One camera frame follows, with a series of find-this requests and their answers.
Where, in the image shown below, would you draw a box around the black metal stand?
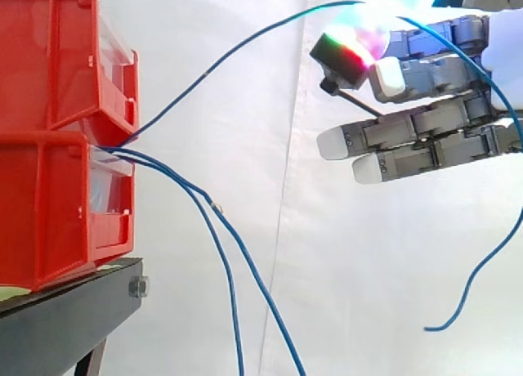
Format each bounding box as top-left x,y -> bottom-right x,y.
0,257 -> 151,376

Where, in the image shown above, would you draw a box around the red plastic bin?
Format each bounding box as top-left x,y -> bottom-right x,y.
0,0 -> 141,143
0,130 -> 136,292

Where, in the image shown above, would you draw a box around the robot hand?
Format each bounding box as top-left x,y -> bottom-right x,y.
309,0 -> 523,186

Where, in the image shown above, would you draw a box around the blue cable bundle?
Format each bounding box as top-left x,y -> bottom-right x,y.
96,145 -> 308,376

